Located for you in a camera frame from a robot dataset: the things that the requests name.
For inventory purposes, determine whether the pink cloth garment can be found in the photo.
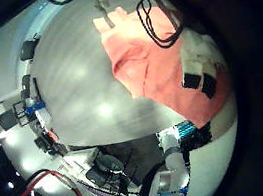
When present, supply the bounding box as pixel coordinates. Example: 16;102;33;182
91;0;240;145

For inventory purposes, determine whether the teal ribbed box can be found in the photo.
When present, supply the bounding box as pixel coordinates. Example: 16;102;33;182
172;118;200;140

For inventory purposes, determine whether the black box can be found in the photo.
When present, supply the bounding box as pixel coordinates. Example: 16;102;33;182
17;36;43;63

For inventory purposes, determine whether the blue small device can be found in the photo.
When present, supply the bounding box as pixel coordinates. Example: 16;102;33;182
23;101;48;116

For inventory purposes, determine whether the round grey fan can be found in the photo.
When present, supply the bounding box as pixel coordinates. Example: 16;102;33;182
91;149;127;183

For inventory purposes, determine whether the black flat monitor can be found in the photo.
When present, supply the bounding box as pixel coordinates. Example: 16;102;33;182
0;108;19;132

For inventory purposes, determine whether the black looped hand cable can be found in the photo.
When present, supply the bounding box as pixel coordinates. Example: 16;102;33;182
134;0;189;53

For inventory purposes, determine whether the thick black hose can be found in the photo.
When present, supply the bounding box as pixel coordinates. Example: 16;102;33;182
124;161;171;196

